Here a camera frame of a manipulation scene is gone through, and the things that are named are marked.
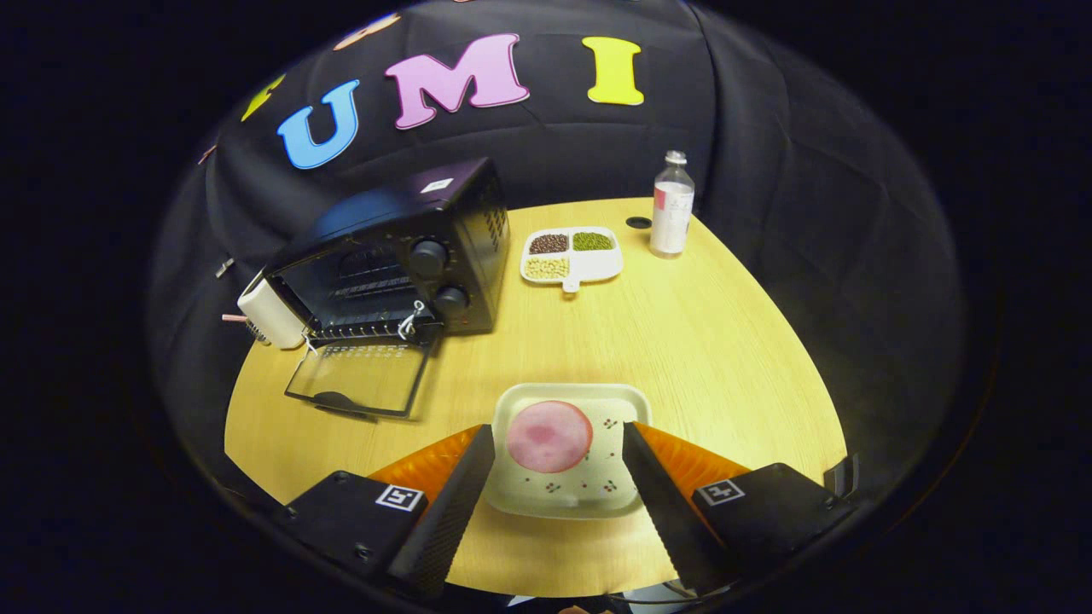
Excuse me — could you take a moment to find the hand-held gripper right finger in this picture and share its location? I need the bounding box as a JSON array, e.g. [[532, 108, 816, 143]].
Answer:
[[622, 420, 857, 596]]

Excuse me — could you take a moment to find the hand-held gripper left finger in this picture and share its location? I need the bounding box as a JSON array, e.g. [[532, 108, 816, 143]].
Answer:
[[277, 424, 497, 600]]

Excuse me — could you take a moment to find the cream square plate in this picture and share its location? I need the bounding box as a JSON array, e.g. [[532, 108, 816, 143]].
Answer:
[[486, 383, 653, 519]]

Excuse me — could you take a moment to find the pink ham slice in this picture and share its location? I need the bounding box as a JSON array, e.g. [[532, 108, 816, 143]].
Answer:
[[506, 401, 594, 474]]

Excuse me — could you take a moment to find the black toaster oven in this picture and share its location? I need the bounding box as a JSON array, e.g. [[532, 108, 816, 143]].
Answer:
[[260, 157, 511, 420]]

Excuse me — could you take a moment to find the white slot toaster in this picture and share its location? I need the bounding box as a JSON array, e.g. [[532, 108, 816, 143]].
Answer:
[[237, 275, 306, 350]]

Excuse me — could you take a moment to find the white divided dish of beans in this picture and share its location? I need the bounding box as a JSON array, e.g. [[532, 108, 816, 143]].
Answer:
[[520, 226, 624, 294]]

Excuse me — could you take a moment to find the clear plastic bottle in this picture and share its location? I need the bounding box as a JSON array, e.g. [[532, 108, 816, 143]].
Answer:
[[650, 150, 696, 259]]

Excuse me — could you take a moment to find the black backdrop cloth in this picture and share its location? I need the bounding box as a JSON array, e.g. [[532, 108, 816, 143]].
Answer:
[[145, 0, 965, 513]]

